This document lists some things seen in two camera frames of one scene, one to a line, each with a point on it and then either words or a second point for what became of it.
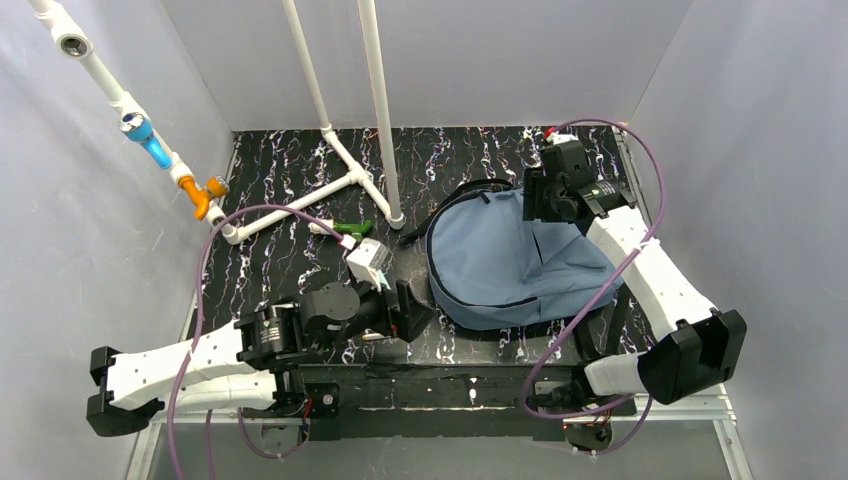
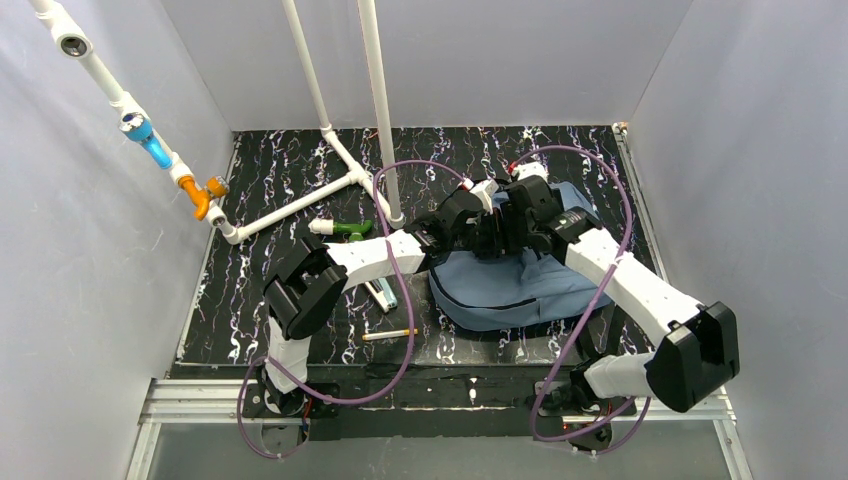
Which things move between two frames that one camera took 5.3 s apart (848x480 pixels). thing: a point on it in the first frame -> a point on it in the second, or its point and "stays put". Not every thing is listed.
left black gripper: [408, 307] -> [477, 230]
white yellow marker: [374, 336] stays put
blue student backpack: [492, 269] stays put
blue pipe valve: [138, 127] stays put
